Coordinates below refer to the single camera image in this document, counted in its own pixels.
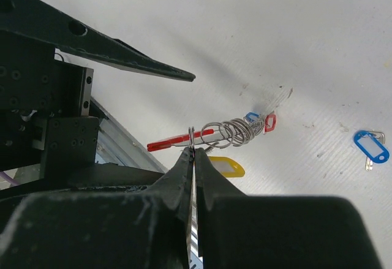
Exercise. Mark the blue tag key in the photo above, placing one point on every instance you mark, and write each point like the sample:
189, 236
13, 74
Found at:
372, 145
251, 117

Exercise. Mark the red tag key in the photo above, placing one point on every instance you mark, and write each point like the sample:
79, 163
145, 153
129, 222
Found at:
270, 122

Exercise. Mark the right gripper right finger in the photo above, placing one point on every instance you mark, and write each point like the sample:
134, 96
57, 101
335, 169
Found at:
236, 230

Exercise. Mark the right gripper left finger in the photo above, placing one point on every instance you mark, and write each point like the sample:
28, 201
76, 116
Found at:
104, 227

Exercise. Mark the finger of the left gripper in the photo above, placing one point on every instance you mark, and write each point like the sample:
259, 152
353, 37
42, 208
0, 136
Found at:
34, 19

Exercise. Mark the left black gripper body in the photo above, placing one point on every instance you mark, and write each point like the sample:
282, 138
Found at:
44, 109

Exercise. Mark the red grey keyring holder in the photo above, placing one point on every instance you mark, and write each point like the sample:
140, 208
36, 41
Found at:
234, 132

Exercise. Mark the aluminium front rail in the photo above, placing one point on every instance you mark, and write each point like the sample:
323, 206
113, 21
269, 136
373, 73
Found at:
116, 145

